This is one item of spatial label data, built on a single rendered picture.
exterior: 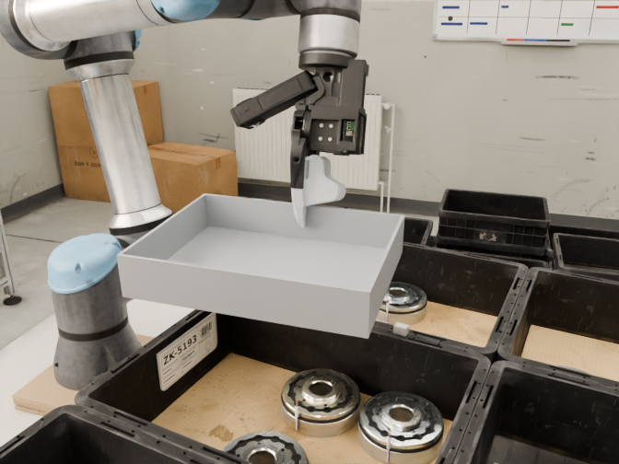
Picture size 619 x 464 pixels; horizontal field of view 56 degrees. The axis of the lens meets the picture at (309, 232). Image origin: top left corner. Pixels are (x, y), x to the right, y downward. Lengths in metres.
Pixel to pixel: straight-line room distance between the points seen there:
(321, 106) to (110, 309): 0.52
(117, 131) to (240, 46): 3.07
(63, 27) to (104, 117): 0.22
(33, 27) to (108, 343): 0.50
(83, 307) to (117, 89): 0.37
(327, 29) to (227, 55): 3.43
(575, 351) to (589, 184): 2.94
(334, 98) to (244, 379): 0.41
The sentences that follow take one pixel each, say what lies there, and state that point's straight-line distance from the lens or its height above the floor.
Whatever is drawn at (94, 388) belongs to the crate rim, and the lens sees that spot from 0.72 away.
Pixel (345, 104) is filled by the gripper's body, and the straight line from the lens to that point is 0.73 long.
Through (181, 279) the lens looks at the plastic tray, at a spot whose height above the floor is 1.07.
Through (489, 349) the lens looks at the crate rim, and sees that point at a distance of 0.78.
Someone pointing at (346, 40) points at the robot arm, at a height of 1.29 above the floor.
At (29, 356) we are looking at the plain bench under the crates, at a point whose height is 0.70.
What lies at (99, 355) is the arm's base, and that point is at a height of 0.79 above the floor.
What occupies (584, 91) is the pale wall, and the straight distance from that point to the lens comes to 3.78.
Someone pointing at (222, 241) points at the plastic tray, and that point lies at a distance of 0.76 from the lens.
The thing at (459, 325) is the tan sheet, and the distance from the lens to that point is 1.02.
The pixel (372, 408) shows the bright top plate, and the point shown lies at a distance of 0.77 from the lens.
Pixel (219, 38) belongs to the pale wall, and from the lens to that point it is 4.16.
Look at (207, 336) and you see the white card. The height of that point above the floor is 0.89.
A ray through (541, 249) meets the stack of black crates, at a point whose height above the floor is 0.48.
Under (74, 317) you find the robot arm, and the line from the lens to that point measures 1.03.
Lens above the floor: 1.34
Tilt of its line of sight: 22 degrees down
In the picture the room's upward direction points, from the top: straight up
